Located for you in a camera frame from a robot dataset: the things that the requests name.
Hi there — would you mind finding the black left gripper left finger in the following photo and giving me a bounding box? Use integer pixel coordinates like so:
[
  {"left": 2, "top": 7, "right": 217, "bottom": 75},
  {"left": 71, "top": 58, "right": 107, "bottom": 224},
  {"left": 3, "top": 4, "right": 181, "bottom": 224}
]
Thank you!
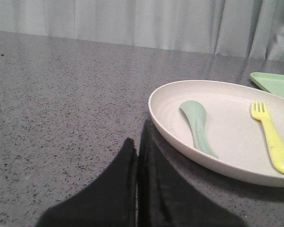
[{"left": 36, "top": 138, "right": 138, "bottom": 227}]

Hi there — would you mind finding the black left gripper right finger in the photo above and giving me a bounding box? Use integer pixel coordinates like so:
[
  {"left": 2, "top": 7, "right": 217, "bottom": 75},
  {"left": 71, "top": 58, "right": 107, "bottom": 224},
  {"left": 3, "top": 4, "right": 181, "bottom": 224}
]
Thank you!
[{"left": 137, "top": 121, "right": 247, "bottom": 227}]

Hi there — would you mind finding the beige round plate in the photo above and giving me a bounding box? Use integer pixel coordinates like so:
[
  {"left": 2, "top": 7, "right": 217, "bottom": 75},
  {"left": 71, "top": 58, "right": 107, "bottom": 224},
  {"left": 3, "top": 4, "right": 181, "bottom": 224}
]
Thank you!
[{"left": 149, "top": 80, "right": 284, "bottom": 187}]

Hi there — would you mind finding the yellow plastic fork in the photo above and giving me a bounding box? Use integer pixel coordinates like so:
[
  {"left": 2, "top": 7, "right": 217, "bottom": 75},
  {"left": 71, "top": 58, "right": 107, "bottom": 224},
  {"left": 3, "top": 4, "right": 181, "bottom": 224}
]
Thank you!
[{"left": 250, "top": 101, "right": 284, "bottom": 174}]

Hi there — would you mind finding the light green tray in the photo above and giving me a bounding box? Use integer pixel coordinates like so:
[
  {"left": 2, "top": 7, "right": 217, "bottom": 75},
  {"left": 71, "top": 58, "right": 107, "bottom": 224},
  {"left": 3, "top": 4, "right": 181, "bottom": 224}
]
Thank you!
[{"left": 250, "top": 72, "right": 284, "bottom": 98}]

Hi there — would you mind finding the grey curtain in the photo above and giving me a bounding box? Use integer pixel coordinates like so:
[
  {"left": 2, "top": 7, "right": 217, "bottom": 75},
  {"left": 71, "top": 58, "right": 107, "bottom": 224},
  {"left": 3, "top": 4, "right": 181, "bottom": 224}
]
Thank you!
[{"left": 0, "top": 0, "right": 284, "bottom": 61}]

